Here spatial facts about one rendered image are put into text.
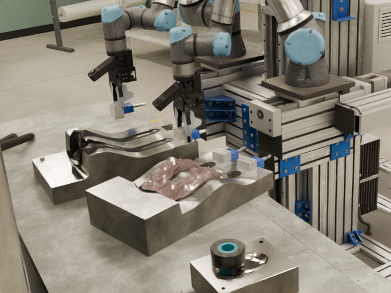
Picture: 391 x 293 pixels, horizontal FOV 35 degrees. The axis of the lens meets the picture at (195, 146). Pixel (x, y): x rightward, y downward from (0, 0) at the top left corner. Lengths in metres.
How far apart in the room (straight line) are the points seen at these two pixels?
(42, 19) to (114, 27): 6.54
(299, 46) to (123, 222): 0.74
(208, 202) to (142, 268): 0.28
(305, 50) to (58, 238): 0.90
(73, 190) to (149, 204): 0.39
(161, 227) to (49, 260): 0.30
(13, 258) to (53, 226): 1.08
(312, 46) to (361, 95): 0.40
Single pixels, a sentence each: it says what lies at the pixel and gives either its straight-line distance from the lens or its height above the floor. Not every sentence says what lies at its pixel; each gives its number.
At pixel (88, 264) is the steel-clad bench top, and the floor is 0.80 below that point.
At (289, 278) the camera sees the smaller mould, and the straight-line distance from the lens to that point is 1.43.
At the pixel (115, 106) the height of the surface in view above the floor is 0.95.
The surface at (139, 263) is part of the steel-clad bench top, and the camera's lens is 1.60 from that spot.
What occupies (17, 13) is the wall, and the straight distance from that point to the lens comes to 8.60.
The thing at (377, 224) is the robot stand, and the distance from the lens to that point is 2.94.
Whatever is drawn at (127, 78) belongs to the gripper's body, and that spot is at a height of 1.05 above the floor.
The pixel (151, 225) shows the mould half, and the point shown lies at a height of 0.88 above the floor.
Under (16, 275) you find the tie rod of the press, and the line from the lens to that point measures 0.76.
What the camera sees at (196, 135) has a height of 0.89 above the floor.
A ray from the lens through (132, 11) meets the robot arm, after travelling 2.26.
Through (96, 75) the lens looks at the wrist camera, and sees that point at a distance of 2.23.
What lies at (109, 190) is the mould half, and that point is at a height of 0.91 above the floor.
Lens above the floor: 1.66
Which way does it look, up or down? 23 degrees down
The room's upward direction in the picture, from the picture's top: 4 degrees counter-clockwise
